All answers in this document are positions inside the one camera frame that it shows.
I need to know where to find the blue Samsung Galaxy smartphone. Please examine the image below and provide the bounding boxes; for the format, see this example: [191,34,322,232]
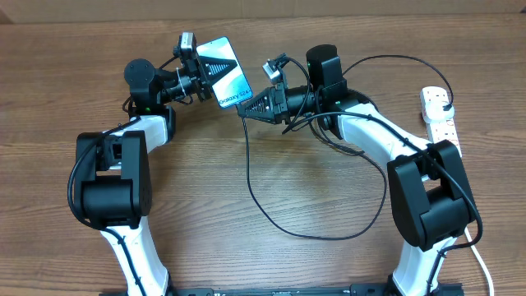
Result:
[196,36,253,109]

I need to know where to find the black USB charging cable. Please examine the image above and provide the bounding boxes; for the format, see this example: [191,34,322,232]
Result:
[236,55,454,242]

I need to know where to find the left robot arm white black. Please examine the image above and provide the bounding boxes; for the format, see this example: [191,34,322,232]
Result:
[67,44,245,295]

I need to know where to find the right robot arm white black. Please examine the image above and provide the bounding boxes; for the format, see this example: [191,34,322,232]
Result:
[237,44,481,295]

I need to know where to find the white charger plug adapter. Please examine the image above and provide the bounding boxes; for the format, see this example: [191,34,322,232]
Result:
[422,101,454,123]

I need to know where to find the white power strip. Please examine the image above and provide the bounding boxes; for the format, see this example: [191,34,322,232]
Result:
[420,86,462,155]

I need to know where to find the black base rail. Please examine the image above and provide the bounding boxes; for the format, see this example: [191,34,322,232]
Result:
[98,282,465,296]

